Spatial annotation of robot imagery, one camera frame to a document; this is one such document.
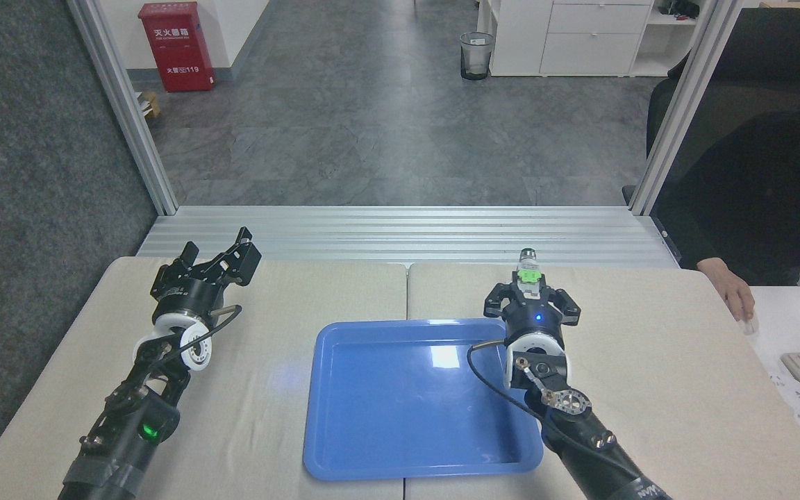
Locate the black office chair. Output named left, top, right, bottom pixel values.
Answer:
left=622, top=7, right=800, bottom=206

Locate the white power strip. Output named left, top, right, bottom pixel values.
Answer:
left=768, top=372, right=800, bottom=435

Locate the person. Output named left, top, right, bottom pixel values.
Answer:
left=652, top=108, right=800, bottom=287

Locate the red fire extinguisher box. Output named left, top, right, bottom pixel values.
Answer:
left=137, top=1, right=216, bottom=94

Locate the silver aluminium post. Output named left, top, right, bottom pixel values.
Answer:
left=67, top=0, right=179, bottom=217
left=628, top=0, right=745, bottom=217

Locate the grey mesh waste bin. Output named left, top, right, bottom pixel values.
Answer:
left=459, top=31, right=496, bottom=82

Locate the blue plastic tray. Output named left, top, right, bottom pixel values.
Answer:
left=302, top=318, right=544, bottom=483

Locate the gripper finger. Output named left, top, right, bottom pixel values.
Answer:
left=199, top=226, right=263, bottom=288
left=160, top=241, right=200, bottom=280
left=483, top=279, right=524, bottom=321
left=540, top=275, right=582, bottom=328

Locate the silver aluminium rail frame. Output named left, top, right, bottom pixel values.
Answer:
left=137, top=205, right=680, bottom=267

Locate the person's hand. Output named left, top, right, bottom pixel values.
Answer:
left=714, top=265, right=756, bottom=324

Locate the white drawer cabinet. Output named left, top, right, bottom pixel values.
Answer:
left=476, top=0, right=701, bottom=78

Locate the switch part with green clip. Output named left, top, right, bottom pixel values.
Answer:
left=515, top=247, right=546, bottom=302

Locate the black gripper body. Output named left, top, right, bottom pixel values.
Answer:
left=503, top=294, right=569, bottom=344
left=149, top=262, right=228, bottom=323

